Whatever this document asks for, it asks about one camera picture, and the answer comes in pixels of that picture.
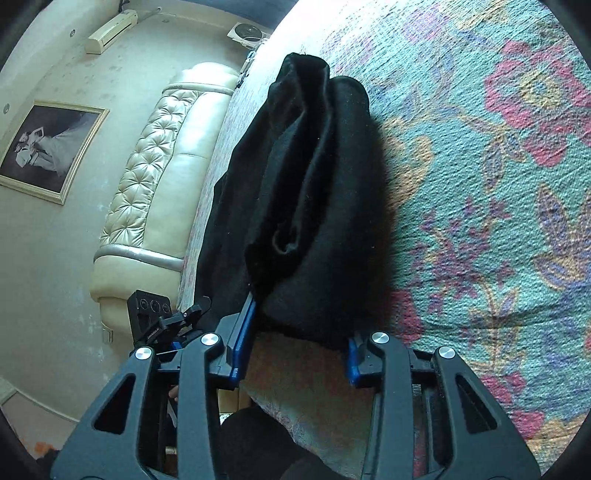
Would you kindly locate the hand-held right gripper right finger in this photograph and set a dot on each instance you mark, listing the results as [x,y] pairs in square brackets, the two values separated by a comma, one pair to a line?
[354,364]

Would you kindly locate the black pants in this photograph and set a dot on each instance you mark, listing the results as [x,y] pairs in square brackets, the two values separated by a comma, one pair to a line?
[314,207]

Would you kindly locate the person's leg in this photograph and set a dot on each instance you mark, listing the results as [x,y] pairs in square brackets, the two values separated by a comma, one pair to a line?
[258,447]

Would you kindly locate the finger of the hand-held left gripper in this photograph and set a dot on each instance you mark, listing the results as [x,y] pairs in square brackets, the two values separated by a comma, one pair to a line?
[168,337]
[196,310]

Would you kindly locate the white air conditioner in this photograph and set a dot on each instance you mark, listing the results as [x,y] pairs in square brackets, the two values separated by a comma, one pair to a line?
[111,32]

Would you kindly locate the cream tufted headboard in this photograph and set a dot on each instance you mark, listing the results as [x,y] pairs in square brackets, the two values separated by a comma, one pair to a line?
[161,175]

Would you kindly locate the white fan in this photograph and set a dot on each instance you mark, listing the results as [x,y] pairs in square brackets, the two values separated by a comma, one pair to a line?
[247,33]

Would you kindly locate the framed wall picture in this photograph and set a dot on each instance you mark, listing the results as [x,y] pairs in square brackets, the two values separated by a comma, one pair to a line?
[46,147]

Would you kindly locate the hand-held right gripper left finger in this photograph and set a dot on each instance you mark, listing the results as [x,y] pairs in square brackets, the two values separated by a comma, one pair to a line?
[242,341]

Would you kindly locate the floral bedspread bed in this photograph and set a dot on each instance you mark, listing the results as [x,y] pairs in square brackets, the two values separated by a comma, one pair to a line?
[485,207]

